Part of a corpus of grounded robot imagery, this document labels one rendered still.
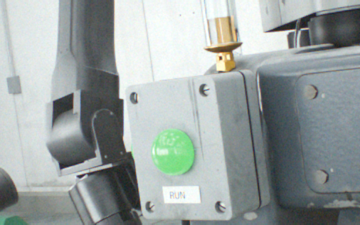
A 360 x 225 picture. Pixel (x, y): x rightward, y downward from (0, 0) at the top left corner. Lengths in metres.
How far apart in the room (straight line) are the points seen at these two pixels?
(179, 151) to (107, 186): 0.35
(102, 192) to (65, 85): 0.12
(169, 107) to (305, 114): 0.09
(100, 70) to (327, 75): 0.40
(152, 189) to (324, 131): 0.12
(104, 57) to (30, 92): 7.76
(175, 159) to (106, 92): 0.36
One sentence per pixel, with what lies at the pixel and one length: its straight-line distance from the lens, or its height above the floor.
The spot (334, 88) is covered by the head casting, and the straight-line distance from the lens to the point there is 0.51.
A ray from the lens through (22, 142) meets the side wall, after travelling 8.84.
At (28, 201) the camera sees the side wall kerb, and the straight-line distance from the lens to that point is 8.89.
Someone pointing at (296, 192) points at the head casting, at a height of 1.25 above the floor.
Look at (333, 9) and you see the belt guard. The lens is 0.64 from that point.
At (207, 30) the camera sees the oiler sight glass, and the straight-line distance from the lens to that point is 0.58.
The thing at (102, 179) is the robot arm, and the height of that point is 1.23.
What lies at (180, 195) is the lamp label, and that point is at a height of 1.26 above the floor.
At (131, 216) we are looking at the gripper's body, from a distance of 0.85.
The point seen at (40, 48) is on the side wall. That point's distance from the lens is 8.44.
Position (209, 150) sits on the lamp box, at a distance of 0.50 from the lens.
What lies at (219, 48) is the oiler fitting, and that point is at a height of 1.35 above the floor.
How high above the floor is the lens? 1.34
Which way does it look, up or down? 3 degrees down
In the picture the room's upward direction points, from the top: 8 degrees counter-clockwise
